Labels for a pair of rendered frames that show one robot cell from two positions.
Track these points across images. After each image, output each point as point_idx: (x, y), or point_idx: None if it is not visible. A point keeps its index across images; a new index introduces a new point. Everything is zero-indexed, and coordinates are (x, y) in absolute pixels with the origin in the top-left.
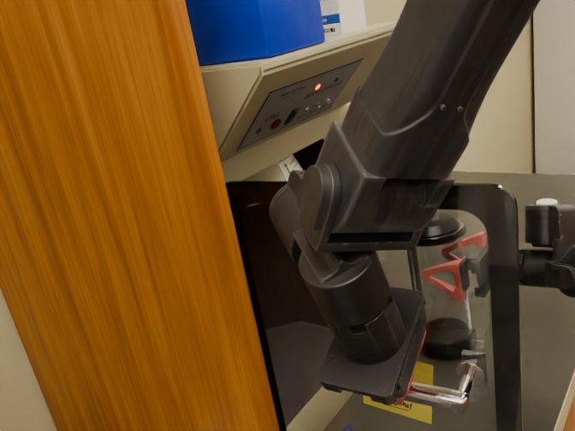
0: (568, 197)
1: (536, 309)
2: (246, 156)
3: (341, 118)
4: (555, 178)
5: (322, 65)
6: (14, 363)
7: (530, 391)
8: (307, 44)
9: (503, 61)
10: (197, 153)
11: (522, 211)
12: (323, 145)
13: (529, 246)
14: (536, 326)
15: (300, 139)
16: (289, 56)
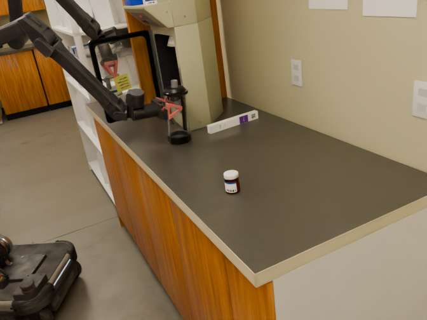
0: (265, 218)
1: (170, 160)
2: (155, 28)
3: (173, 33)
4: (317, 234)
5: (133, 11)
6: (225, 68)
7: (141, 146)
8: (129, 5)
9: (69, 14)
10: (126, 18)
11: (267, 192)
12: (96, 20)
13: (218, 176)
14: (162, 157)
15: (164, 32)
16: (126, 6)
